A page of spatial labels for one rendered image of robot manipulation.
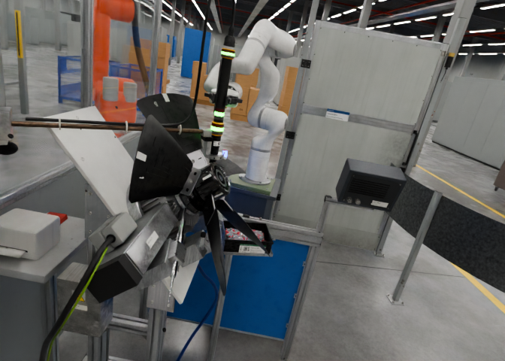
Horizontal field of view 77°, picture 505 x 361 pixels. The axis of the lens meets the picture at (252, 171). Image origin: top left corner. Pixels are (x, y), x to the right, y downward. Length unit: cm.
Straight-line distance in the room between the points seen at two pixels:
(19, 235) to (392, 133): 275
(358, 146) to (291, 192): 76
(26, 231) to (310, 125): 230
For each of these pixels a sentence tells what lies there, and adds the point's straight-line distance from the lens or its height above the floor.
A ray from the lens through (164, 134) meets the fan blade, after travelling 88.
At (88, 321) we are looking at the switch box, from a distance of 132.
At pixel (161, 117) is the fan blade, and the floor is 137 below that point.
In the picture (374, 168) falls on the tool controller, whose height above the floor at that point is 124.
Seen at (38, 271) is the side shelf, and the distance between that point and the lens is 127.
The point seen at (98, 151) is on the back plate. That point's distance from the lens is 112.
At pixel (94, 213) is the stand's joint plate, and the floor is 105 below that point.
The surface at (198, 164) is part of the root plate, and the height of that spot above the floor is 124.
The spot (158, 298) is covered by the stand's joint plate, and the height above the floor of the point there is 76.
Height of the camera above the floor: 161
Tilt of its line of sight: 19 degrees down
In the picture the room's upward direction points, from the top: 11 degrees clockwise
